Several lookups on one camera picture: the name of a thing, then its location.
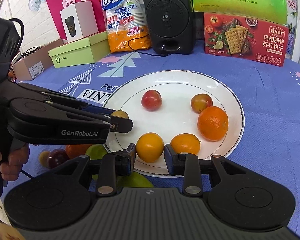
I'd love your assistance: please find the dark red plum left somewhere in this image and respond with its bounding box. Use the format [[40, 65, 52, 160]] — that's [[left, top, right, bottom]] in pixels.
[[47, 148, 69, 169]]

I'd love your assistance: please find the orange paper cup package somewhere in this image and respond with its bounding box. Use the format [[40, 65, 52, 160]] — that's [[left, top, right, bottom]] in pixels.
[[101, 0, 151, 53]]

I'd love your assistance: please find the white coffee cup box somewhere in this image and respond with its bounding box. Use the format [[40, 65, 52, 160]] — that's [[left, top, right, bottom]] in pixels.
[[60, 1, 98, 43]]

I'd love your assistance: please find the black speaker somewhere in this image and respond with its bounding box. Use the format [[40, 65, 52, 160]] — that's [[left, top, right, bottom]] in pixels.
[[143, 0, 195, 55]]

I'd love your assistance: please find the large orange tangerine in plate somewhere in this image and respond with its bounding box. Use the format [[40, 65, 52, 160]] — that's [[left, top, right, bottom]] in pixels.
[[197, 106, 229, 141]]

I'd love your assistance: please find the brown cardboard box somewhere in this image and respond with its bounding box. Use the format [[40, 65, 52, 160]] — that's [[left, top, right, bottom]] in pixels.
[[12, 39, 64, 81]]

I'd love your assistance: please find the light green shoe box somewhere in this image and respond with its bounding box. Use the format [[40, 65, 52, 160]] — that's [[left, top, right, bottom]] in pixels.
[[49, 31, 110, 68]]

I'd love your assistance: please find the blue printed tablecloth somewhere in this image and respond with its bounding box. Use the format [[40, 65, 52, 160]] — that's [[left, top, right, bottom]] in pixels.
[[1, 39, 300, 240]]

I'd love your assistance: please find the orange tangerine on table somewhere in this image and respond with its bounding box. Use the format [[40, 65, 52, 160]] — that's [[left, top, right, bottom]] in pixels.
[[65, 144, 91, 159]]

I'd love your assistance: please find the red green cherry tomato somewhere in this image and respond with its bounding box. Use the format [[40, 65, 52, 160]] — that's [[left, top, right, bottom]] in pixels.
[[191, 94, 213, 114]]

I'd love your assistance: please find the orange kumquat front right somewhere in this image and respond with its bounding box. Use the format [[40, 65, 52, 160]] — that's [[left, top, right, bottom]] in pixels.
[[170, 133, 201, 154]]

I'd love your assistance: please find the red cracker box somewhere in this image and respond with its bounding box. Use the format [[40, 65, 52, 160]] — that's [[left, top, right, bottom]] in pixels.
[[203, 12, 288, 67]]

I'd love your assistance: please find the green fruit right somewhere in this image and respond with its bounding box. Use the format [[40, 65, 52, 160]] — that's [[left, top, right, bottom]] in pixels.
[[117, 172, 154, 189]]

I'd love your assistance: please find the black speaker cable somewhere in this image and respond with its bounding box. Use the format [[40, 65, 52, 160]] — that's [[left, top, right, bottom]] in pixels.
[[127, 36, 166, 58]]

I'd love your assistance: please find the person's left hand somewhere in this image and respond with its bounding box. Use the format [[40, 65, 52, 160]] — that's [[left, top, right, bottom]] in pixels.
[[0, 144, 30, 181]]

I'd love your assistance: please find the green fruit left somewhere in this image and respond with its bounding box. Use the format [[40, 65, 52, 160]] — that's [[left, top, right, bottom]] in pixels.
[[85, 143, 108, 181]]

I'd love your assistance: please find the green fruit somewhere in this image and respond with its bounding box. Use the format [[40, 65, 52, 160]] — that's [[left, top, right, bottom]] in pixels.
[[85, 143, 108, 181], [117, 172, 154, 189]]

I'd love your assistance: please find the white round plate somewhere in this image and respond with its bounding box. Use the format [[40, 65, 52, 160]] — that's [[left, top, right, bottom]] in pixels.
[[102, 70, 246, 178]]

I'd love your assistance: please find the tan longan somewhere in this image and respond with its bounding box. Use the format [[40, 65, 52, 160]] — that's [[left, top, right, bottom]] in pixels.
[[38, 151, 51, 168], [111, 110, 129, 119]]

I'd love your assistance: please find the yellow orange kumquat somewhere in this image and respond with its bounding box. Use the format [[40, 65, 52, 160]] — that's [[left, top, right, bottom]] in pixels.
[[136, 132, 164, 163]]

